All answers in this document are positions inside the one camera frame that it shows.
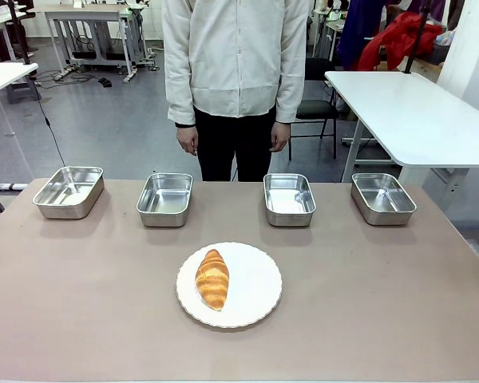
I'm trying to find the person's right hand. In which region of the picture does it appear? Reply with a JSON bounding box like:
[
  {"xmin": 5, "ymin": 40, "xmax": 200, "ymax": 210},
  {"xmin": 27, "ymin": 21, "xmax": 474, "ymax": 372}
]
[{"xmin": 176, "ymin": 124, "xmax": 200, "ymax": 156}]

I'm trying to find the person's left hand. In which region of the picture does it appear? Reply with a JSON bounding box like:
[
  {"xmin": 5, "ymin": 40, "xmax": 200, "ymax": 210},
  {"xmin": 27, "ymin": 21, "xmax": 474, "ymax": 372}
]
[{"xmin": 269, "ymin": 120, "xmax": 291, "ymax": 153}]

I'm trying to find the stainless steel rectangular container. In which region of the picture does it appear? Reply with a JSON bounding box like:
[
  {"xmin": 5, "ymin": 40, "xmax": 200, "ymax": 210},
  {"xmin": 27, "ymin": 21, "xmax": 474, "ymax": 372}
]
[
  {"xmin": 263, "ymin": 172, "xmax": 318, "ymax": 228},
  {"xmin": 32, "ymin": 165, "xmax": 105, "ymax": 220},
  {"xmin": 350, "ymin": 172, "xmax": 418, "ymax": 227},
  {"xmin": 136, "ymin": 172, "xmax": 194, "ymax": 228}
]

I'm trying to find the black folding chair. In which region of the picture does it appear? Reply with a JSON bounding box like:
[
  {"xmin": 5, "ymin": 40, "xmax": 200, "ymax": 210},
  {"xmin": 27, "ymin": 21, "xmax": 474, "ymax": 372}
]
[{"xmin": 287, "ymin": 57, "xmax": 340, "ymax": 161}]

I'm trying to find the person in cream shirt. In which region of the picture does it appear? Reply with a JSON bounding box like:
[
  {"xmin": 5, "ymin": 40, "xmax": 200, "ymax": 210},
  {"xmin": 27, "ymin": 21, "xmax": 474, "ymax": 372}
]
[{"xmin": 161, "ymin": 0, "xmax": 311, "ymax": 183}]

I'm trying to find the blue purple garment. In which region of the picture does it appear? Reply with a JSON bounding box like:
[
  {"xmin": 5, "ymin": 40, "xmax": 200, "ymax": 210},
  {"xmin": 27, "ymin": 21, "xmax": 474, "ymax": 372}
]
[{"xmin": 338, "ymin": 0, "xmax": 396, "ymax": 71}]

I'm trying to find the white side table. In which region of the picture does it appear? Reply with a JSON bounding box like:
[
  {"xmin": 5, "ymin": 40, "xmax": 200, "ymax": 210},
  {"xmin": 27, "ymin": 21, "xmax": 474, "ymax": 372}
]
[{"xmin": 324, "ymin": 70, "xmax": 479, "ymax": 186}]

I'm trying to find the golden brown croissant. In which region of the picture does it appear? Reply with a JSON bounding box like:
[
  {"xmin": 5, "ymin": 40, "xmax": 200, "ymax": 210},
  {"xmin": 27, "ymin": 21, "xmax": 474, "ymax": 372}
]
[{"xmin": 194, "ymin": 248, "xmax": 230, "ymax": 312}]

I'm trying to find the white scalloped plate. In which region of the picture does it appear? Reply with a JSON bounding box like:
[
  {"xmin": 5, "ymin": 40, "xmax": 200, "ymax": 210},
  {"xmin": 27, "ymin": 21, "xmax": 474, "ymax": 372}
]
[{"xmin": 176, "ymin": 241, "xmax": 283, "ymax": 330}]

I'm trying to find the red jacket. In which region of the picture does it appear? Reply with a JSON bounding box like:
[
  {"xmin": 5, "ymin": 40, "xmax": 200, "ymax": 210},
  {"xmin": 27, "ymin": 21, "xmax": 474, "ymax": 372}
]
[{"xmin": 357, "ymin": 10, "xmax": 445, "ymax": 72}]

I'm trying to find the white desk with pole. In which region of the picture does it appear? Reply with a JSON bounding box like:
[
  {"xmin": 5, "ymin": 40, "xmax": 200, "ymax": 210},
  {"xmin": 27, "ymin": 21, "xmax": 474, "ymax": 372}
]
[{"xmin": 0, "ymin": 61, "xmax": 39, "ymax": 181}]

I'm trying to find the black mounting pole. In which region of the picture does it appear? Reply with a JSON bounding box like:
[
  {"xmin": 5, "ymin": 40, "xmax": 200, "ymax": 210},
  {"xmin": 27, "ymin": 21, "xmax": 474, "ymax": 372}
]
[{"xmin": 6, "ymin": 0, "xmax": 32, "ymax": 65}]

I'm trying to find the black cable on floor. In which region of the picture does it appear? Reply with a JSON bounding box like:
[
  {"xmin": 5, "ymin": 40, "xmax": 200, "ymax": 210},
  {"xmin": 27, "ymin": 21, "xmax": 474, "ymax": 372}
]
[{"xmin": 28, "ymin": 75, "xmax": 68, "ymax": 168}]

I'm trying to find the grey workbench with frame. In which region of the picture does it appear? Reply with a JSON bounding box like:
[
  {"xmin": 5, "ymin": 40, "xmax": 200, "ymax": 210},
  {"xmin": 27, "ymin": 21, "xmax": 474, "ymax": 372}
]
[{"xmin": 26, "ymin": 3, "xmax": 157, "ymax": 84}]

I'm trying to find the black camera pole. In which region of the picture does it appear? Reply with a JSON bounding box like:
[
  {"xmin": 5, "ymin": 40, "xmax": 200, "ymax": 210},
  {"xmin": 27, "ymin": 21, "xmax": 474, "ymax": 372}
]
[{"xmin": 403, "ymin": 0, "xmax": 431, "ymax": 75}]

